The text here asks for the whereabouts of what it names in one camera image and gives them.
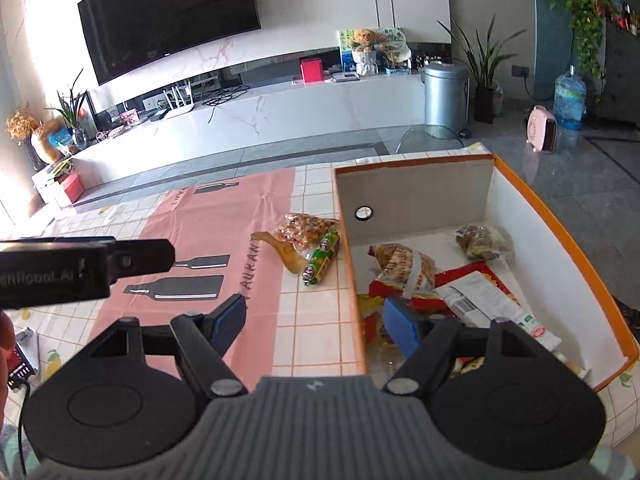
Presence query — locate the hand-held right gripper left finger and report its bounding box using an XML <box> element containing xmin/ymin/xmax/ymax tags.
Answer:
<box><xmin>90</xmin><ymin>292</ymin><xmax>249</xmax><ymax>398</ymax></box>

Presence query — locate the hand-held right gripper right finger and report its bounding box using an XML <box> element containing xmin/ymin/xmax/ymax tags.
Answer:
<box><xmin>382</xmin><ymin>296</ymin><xmax>552</xmax><ymax>397</ymax></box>

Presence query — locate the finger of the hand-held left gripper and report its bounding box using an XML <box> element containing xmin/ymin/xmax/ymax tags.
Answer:
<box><xmin>107</xmin><ymin>239</ymin><xmax>176</xmax><ymax>284</ymax></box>

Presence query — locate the yellow snack packet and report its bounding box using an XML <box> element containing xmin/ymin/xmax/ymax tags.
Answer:
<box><xmin>357</xmin><ymin>294</ymin><xmax>396</xmax><ymax>346</ymax></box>

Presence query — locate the striped stick snack bag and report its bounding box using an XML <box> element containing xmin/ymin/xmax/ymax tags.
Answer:
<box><xmin>369</xmin><ymin>243</ymin><xmax>447</xmax><ymax>312</ymax></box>

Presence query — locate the white snack packet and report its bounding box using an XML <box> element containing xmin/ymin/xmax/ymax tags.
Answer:
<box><xmin>435</xmin><ymin>271</ymin><xmax>562</xmax><ymax>352</ymax></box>

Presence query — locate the red snack packet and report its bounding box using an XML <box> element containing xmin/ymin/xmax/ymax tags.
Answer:
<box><xmin>434</xmin><ymin>262</ymin><xmax>522</xmax><ymax>312</ymax></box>

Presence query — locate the green sausage packet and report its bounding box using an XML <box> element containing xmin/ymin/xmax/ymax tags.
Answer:
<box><xmin>301</xmin><ymin>230</ymin><xmax>341</xmax><ymax>287</ymax></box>

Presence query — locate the brown snack pack red label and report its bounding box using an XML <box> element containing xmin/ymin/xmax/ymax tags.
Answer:
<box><xmin>454</xmin><ymin>224</ymin><xmax>514</xmax><ymax>262</ymax></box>

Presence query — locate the orange peanut snack packet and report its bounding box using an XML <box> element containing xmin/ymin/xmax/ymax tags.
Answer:
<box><xmin>252</xmin><ymin>212</ymin><xmax>341</xmax><ymax>276</ymax></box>

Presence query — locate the orange storage box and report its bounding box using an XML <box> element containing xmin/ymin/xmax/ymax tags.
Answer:
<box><xmin>332</xmin><ymin>154</ymin><xmax>634</xmax><ymax>394</ymax></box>

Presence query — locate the pink printed mat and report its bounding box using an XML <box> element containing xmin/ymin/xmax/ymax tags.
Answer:
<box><xmin>87</xmin><ymin>167</ymin><xmax>296</xmax><ymax>392</ymax></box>

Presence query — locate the red gift box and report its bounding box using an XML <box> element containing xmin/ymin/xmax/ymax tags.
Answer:
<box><xmin>54</xmin><ymin>172</ymin><xmax>85</xmax><ymax>207</ymax></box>

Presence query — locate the black electronic device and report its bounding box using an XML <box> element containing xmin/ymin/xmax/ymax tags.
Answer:
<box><xmin>7</xmin><ymin>329</ymin><xmax>40</xmax><ymax>392</ymax></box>

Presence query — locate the dried flower vase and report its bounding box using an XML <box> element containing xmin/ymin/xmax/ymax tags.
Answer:
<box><xmin>5</xmin><ymin>106</ymin><xmax>53</xmax><ymax>167</ymax></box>

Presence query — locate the white router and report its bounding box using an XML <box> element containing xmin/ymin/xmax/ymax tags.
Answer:
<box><xmin>162</xmin><ymin>85</ymin><xmax>197</xmax><ymax>120</ymax></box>

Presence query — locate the small potted plant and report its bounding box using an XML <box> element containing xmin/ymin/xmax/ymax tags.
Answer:
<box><xmin>46</xmin><ymin>69</ymin><xmax>97</xmax><ymax>148</ymax></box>

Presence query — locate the glass side table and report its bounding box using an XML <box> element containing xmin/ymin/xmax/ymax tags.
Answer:
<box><xmin>395</xmin><ymin>124</ymin><xmax>467</xmax><ymax>155</ymax></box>

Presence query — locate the white marble media cabinet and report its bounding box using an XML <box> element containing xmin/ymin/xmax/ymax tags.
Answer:
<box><xmin>30</xmin><ymin>45</ymin><xmax>453</xmax><ymax>211</ymax></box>

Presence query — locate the silver trash can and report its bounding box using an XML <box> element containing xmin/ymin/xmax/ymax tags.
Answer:
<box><xmin>422</xmin><ymin>62</ymin><xmax>469</xmax><ymax>139</ymax></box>

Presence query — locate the pink heater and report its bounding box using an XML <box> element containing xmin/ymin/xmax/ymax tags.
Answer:
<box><xmin>527</xmin><ymin>105</ymin><xmax>559</xmax><ymax>154</ymax></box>

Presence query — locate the black television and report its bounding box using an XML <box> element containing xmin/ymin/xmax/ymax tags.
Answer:
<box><xmin>77</xmin><ymin>0</ymin><xmax>262</xmax><ymax>86</ymax></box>

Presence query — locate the potted grass plant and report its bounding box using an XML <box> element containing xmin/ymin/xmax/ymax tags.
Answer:
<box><xmin>437</xmin><ymin>14</ymin><xmax>527</xmax><ymax>124</ymax></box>

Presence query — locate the teddy bear bouquet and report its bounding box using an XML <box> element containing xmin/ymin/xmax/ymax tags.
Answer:
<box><xmin>349</xmin><ymin>27</ymin><xmax>379</xmax><ymax>78</ymax></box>

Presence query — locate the framed picture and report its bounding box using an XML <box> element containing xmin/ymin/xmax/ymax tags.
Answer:
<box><xmin>339</xmin><ymin>26</ymin><xmax>412</xmax><ymax>70</ymax></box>

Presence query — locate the blue water bottle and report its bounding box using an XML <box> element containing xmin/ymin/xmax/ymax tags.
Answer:
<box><xmin>552</xmin><ymin>65</ymin><xmax>588</xmax><ymax>131</ymax></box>

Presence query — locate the dark cabinet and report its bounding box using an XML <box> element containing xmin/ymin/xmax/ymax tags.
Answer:
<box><xmin>597</xmin><ymin>12</ymin><xmax>640</xmax><ymax>123</ymax></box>

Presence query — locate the hanging vine plant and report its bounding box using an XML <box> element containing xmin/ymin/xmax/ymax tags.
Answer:
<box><xmin>532</xmin><ymin>0</ymin><xmax>610</xmax><ymax>82</ymax></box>

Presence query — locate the black cable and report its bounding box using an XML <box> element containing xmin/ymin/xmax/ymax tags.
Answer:
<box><xmin>17</xmin><ymin>382</ymin><xmax>33</xmax><ymax>478</ymax></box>

